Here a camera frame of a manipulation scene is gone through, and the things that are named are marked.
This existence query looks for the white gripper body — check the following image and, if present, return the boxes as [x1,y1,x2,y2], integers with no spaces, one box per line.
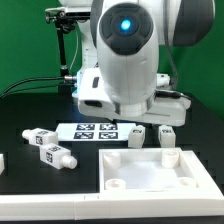
[78,94,190,126]

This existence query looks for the white square table top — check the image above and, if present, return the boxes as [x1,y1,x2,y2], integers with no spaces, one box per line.
[99,148,198,192]

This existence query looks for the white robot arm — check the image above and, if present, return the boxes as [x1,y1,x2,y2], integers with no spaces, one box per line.
[59,0,215,126]

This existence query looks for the white apriltag base sheet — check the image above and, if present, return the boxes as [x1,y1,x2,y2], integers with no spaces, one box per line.
[56,123,136,141]

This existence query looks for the white obstacle fence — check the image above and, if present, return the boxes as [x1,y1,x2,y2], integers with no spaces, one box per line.
[0,150,224,221]

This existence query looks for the white block left edge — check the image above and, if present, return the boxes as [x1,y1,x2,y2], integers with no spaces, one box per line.
[0,154,5,175]

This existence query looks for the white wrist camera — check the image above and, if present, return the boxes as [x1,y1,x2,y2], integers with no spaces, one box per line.
[78,68,102,101]

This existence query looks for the black cables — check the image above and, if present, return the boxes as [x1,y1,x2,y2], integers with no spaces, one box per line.
[0,75,78,100]

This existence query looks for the black camera stand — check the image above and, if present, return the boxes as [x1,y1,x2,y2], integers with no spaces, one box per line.
[45,6,90,95]

